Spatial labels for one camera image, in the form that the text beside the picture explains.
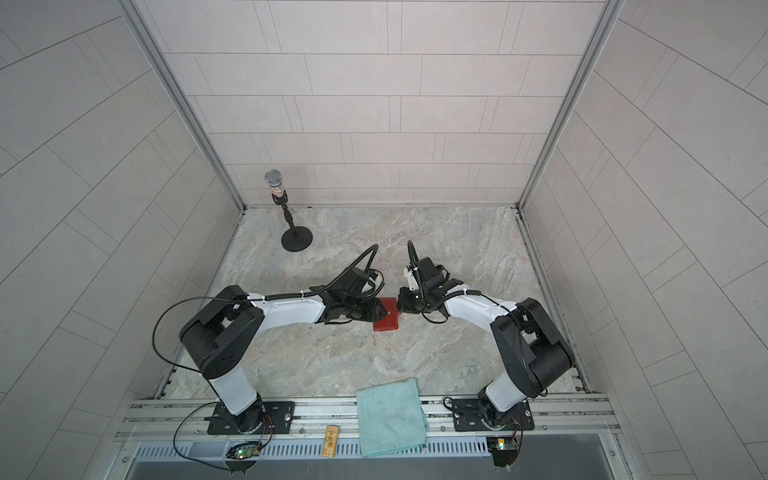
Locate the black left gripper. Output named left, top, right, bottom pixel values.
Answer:
left=342, top=296, right=392, bottom=323

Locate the red card holder wallet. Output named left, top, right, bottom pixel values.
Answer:
left=373, top=297, right=400, bottom=332

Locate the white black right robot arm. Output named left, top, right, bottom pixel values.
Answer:
left=397, top=249, right=575, bottom=430

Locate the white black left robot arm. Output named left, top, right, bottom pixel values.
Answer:
left=179, top=267, right=388, bottom=433

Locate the microphone on black stand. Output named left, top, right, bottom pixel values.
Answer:
left=264, top=169, right=313, bottom=252

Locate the teal folded cloth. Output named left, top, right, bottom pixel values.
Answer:
left=356, top=378, right=428, bottom=458

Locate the small wooden block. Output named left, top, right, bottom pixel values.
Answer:
left=321, top=425, right=339, bottom=458

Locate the right green circuit board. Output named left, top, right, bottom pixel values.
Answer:
left=486, top=437, right=521, bottom=468

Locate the green circuit board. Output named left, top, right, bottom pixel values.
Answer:
left=486, top=437, right=521, bottom=468
left=226, top=442, right=261, bottom=461

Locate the left green circuit board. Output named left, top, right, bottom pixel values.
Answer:
left=226, top=442, right=261, bottom=461

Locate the aluminium corner profile right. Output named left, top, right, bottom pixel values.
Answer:
left=517, top=0, right=623, bottom=212

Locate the aluminium corner profile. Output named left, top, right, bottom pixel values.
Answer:
left=115, top=0, right=247, bottom=215
left=517, top=0, right=623, bottom=212

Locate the aluminium corner profile left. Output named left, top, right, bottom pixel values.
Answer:
left=115, top=0, right=247, bottom=215

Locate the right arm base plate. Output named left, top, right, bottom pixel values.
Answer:
left=442, top=397, right=535, bottom=432

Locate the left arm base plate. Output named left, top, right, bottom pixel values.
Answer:
left=205, top=399, right=295, bottom=435

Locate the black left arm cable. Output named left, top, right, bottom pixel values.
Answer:
left=151, top=295, right=235, bottom=376

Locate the aluminium rail frame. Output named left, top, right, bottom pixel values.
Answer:
left=114, top=393, right=620, bottom=441

